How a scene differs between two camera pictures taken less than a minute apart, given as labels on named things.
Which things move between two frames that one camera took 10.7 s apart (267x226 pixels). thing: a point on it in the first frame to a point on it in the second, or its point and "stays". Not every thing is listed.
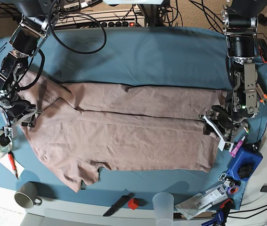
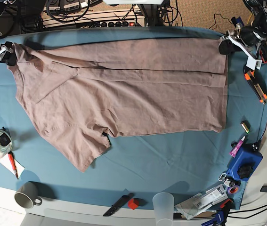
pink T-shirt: (81, 128) to (82, 93)
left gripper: (227, 125) to (247, 40)
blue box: (245, 162) stays
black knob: (245, 171) stays
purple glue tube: (235, 149) stays
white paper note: (6, 162) stays
